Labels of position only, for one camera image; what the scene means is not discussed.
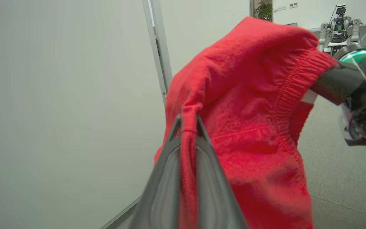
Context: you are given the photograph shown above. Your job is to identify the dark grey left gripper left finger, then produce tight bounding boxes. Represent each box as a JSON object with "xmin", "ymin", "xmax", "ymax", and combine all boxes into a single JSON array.
[{"xmin": 128, "ymin": 114, "xmax": 183, "ymax": 229}]

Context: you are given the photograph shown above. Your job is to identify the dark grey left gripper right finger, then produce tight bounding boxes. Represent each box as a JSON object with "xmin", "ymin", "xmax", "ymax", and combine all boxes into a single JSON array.
[{"xmin": 196, "ymin": 114, "xmax": 249, "ymax": 229}]

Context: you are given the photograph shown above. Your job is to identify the red and white garment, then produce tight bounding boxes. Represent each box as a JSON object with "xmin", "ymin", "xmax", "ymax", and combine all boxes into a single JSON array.
[{"xmin": 154, "ymin": 17, "xmax": 338, "ymax": 229}]

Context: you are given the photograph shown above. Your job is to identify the grey humanoid robot in background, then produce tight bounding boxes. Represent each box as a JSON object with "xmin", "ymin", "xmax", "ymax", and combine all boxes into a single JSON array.
[{"xmin": 316, "ymin": 4, "xmax": 363, "ymax": 56}]

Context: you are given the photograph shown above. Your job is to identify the green potted plant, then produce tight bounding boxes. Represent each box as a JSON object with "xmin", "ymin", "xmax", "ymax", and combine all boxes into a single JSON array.
[{"xmin": 254, "ymin": 0, "xmax": 273, "ymax": 22}]

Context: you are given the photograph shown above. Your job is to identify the aluminium partition floor rail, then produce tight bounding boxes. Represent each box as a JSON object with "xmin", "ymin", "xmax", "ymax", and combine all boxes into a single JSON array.
[{"xmin": 100, "ymin": 196, "xmax": 143, "ymax": 229}]

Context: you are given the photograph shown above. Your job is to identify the grey partition post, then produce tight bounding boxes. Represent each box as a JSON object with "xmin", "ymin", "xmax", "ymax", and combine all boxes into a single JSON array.
[{"xmin": 142, "ymin": 0, "xmax": 174, "ymax": 106}]

